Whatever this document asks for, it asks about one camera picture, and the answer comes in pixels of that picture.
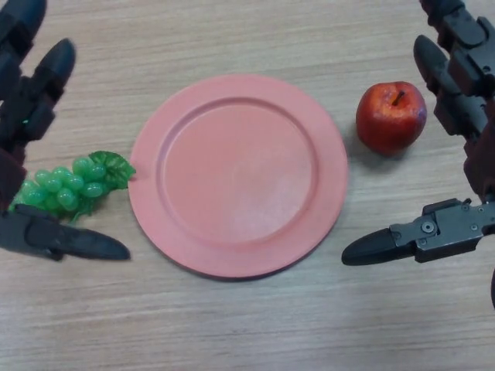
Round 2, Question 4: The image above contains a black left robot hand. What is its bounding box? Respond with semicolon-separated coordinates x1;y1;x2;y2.
0;0;131;263

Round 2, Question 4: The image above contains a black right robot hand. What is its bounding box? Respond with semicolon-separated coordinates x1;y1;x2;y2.
342;0;495;267

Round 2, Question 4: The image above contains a green grape bunch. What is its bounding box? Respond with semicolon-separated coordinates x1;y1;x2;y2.
8;150;137;225

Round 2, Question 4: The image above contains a pink round plate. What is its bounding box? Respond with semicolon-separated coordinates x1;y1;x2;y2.
128;74;349;280

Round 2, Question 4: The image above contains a red apple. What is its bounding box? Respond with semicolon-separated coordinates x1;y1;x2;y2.
355;80;428;156

